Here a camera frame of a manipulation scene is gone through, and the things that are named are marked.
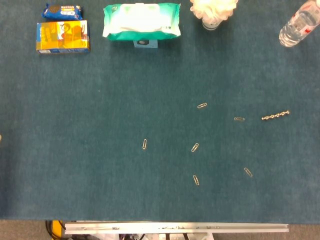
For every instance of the paperclip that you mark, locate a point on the paperclip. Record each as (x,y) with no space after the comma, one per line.
(239,119)
(195,147)
(248,172)
(196,180)
(144,144)
(202,105)

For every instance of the blue felt table cover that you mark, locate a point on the blue felt table cover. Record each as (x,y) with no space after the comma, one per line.
(100,125)

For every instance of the green wet wipes pack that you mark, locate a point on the green wet wipes pack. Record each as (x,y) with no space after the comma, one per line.
(140,21)

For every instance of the white mesh bath pouf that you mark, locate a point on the white mesh bath pouf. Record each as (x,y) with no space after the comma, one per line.
(215,8)

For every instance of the yellow and blue carton box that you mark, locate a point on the yellow and blue carton box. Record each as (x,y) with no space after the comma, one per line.
(62,37)

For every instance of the blue cookie packet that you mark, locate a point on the blue cookie packet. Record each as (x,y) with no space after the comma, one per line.
(62,12)

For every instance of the clear plastic water bottle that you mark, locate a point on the clear plastic water bottle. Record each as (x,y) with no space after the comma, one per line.
(297,25)

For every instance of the aluminium profile rail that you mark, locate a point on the aluminium profile rail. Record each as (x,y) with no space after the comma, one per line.
(175,227)

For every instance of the yellow frame part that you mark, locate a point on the yellow frame part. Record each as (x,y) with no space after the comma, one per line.
(57,228)

